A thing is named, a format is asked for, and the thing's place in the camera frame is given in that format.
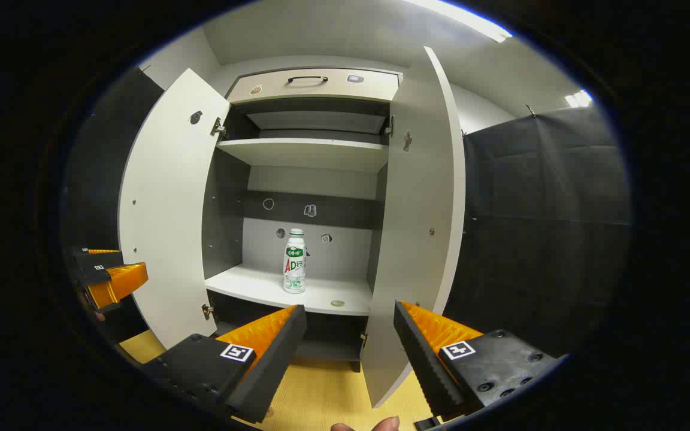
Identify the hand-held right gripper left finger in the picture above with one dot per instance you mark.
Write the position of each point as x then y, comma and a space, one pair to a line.
273, 371

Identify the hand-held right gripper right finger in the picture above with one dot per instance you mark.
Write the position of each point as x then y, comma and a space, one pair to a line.
423, 365

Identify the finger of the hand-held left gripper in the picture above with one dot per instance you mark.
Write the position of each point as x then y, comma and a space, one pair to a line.
118, 284
102, 258

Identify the white cabinet door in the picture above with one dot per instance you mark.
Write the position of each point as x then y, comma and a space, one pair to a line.
165, 209
411, 239

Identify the white green label bottle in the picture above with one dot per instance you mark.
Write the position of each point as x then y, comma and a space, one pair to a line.
294, 263

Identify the metal door hinge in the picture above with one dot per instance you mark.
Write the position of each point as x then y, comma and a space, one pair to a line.
207, 310
218, 127
364, 339
389, 126

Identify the beige cabinet drawer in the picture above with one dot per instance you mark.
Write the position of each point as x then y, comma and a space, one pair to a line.
333, 91

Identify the black backdrop cloth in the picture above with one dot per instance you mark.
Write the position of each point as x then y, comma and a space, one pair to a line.
548, 209

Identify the small ceiling light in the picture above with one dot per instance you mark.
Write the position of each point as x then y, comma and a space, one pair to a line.
578, 99

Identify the long ceiling light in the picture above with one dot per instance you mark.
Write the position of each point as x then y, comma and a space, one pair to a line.
465, 18

